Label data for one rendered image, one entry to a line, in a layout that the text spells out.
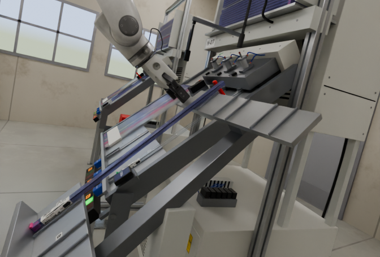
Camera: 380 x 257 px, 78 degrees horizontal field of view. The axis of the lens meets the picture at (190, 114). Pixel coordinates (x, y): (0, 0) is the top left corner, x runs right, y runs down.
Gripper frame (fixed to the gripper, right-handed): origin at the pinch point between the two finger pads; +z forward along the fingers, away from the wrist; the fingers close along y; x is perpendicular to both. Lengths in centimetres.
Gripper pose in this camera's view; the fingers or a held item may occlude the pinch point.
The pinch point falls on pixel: (179, 96)
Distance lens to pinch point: 75.2
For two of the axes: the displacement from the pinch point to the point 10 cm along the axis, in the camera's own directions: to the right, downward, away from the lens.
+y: -3.6, -1.7, 9.2
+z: 6.3, 6.8, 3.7
